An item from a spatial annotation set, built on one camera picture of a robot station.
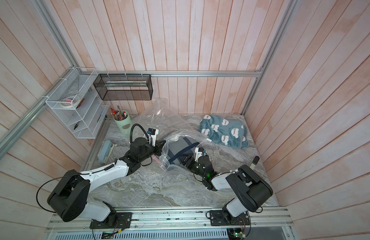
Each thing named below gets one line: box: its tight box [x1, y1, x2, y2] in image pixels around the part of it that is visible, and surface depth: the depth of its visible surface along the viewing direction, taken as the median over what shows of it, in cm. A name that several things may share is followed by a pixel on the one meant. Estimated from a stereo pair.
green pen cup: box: [113, 110, 131, 134], surface depth 103 cm
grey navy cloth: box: [167, 136, 201, 164], surface depth 91 cm
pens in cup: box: [110, 102, 129, 121], surface depth 100 cm
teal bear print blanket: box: [199, 115, 249, 148], surface depth 106 cm
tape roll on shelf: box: [60, 96, 80, 109], surface depth 76 cm
